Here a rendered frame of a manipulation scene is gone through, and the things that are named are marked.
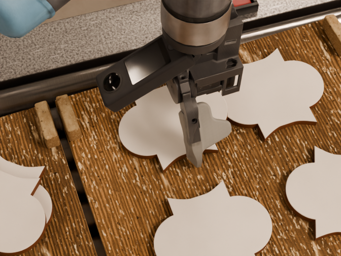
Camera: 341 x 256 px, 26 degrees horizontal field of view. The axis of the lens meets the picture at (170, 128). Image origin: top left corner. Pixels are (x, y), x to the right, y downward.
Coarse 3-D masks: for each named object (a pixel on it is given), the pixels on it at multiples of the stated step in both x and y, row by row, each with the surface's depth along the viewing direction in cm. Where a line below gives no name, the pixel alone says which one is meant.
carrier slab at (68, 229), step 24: (0, 120) 98; (24, 120) 98; (0, 144) 96; (24, 144) 96; (48, 168) 94; (48, 192) 93; (72, 192) 93; (72, 216) 91; (48, 240) 90; (72, 240) 90
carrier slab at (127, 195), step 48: (240, 48) 104; (288, 48) 104; (96, 96) 100; (336, 96) 100; (96, 144) 96; (240, 144) 96; (288, 144) 96; (336, 144) 96; (96, 192) 93; (144, 192) 93; (192, 192) 93; (240, 192) 93; (144, 240) 90; (288, 240) 90; (336, 240) 90
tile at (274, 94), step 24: (264, 72) 101; (288, 72) 101; (312, 72) 101; (240, 96) 99; (264, 96) 99; (288, 96) 99; (312, 96) 99; (240, 120) 97; (264, 120) 97; (288, 120) 97; (312, 120) 97
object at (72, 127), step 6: (60, 96) 97; (66, 96) 97; (60, 102) 96; (66, 102) 96; (60, 108) 96; (66, 108) 96; (72, 108) 96; (66, 114) 95; (72, 114) 95; (66, 120) 95; (72, 120) 95; (66, 126) 94; (72, 126) 94; (78, 126) 95; (66, 132) 96; (72, 132) 94; (78, 132) 95; (72, 138) 96; (78, 138) 96
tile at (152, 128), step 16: (144, 96) 98; (160, 96) 98; (208, 96) 97; (128, 112) 97; (144, 112) 97; (160, 112) 97; (176, 112) 97; (224, 112) 96; (128, 128) 96; (144, 128) 96; (160, 128) 96; (176, 128) 95; (128, 144) 95; (144, 144) 95; (160, 144) 94; (176, 144) 94; (160, 160) 93; (176, 160) 94
